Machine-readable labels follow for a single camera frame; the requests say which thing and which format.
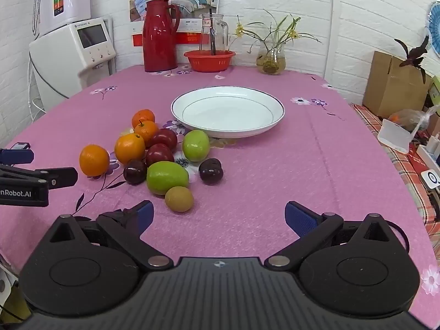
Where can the glass vase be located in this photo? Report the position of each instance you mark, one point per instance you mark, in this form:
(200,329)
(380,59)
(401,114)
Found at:
(271,62)

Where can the cardboard box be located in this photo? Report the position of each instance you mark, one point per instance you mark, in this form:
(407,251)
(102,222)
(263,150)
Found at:
(392,86)

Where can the green flowering plant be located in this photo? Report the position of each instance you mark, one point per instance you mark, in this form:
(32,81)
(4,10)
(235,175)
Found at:
(275,31)

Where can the purple leaf plant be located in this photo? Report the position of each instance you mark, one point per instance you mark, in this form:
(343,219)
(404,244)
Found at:
(414,55)

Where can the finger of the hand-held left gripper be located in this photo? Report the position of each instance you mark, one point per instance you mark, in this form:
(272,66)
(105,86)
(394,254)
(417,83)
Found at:
(17,156)
(63,176)

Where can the dark stick in pitcher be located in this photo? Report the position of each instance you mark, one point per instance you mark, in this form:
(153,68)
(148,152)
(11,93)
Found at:
(212,37)

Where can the red plum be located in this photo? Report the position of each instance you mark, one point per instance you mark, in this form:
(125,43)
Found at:
(159,154)
(165,137)

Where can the glass pitcher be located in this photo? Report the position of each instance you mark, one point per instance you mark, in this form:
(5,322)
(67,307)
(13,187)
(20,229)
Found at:
(220,32)

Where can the stemmed orange tangerine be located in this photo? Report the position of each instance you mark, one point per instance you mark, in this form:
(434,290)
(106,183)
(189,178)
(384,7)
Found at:
(147,133)

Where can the pink floral tablecloth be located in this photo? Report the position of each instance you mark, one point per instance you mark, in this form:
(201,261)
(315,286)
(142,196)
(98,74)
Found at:
(309,178)

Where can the red thermos jug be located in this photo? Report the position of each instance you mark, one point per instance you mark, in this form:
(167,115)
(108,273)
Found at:
(158,37)

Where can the white plate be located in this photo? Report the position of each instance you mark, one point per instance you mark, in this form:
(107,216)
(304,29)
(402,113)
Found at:
(230,111)

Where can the smooth orange with nub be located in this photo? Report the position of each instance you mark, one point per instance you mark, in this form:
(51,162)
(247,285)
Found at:
(130,149)

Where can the clear plastic bag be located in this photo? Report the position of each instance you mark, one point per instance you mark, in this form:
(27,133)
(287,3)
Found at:
(409,117)

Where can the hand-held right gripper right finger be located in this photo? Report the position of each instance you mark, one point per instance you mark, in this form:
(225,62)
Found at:
(299,218)

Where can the white appliance with screen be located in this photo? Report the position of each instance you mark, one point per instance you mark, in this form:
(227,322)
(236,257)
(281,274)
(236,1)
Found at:
(58,62)

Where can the checkered cloth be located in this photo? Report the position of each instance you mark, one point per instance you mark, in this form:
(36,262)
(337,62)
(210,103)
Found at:
(416,178)

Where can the blue fan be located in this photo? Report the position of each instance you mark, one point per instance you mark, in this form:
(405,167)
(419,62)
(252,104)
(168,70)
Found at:
(435,27)

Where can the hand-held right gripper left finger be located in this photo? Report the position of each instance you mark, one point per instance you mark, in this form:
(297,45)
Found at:
(146,215)

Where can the dark purple plum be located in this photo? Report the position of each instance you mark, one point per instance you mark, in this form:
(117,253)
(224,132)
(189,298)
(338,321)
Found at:
(210,171)
(135,172)

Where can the green jujube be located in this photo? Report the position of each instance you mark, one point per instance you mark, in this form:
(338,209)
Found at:
(167,177)
(196,146)

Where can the red plastic basket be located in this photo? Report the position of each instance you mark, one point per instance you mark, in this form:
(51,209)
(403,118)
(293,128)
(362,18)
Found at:
(209,62)

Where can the brown kiwi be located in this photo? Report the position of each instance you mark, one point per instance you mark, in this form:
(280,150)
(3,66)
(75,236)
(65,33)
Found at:
(179,199)

